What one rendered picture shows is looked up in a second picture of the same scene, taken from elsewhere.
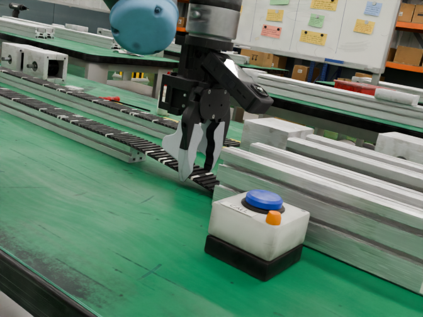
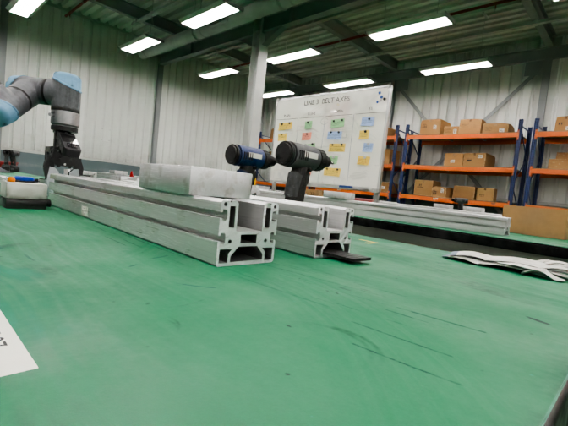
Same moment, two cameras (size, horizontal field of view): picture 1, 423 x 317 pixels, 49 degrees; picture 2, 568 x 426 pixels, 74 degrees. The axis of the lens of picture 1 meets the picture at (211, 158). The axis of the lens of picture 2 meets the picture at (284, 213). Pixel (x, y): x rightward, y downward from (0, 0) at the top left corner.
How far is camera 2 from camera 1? 88 cm
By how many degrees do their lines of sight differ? 15
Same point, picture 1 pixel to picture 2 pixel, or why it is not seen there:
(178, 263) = not seen: outside the picture
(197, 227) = not seen: hidden behind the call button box
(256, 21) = not seen: hidden behind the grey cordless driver
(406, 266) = (79, 204)
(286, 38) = (314, 174)
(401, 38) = (459, 180)
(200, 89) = (51, 149)
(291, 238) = (27, 192)
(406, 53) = (461, 191)
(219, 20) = (59, 116)
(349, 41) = (355, 172)
